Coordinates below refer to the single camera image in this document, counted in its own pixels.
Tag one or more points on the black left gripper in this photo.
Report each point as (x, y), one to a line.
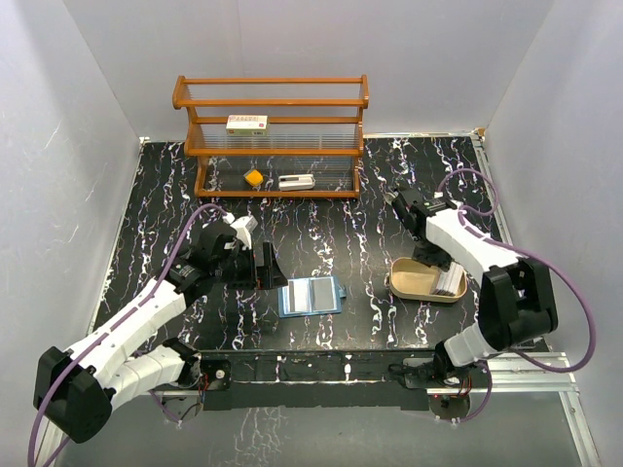
(269, 275)

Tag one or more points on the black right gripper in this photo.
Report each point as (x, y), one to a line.
(440, 259)

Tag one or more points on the white magnetic stripe card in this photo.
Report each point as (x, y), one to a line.
(299, 300)

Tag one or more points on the blue leather card holder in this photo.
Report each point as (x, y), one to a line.
(340, 295)

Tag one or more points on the grey credit card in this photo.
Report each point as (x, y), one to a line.
(323, 294)

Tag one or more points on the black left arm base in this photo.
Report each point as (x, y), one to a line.
(182, 402)

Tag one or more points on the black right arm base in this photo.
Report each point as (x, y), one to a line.
(454, 408)

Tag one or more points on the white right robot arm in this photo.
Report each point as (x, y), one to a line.
(516, 298)

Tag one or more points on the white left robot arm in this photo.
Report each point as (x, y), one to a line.
(78, 389)

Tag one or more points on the stack of credit cards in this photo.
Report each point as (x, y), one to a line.
(448, 281)

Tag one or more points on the beige oval tray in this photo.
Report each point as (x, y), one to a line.
(411, 280)

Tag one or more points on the yellow square block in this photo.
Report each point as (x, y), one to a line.
(254, 178)

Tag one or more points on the white grey stapler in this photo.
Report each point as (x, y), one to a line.
(296, 182)

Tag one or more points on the brown wooden shelf rack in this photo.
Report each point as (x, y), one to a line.
(316, 127)

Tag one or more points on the white red paper box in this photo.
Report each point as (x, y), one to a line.
(252, 125)

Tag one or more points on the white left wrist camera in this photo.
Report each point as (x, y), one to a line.
(244, 227)

